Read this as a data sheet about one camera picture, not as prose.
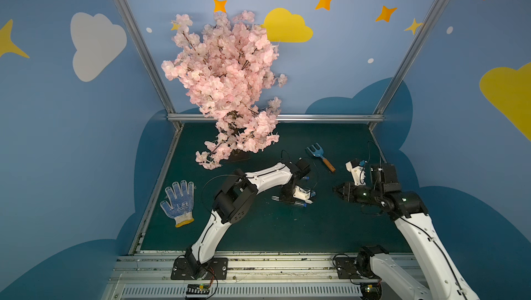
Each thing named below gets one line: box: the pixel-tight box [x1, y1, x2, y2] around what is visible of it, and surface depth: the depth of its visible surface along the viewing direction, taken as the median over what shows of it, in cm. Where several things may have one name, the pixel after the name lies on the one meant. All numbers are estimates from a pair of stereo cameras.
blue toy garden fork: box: [306, 142, 337, 173], surface depth 110 cm
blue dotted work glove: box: [160, 179, 195, 228], surface depth 92 cm
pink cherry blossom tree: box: [161, 11, 287, 170], surface depth 72 cm
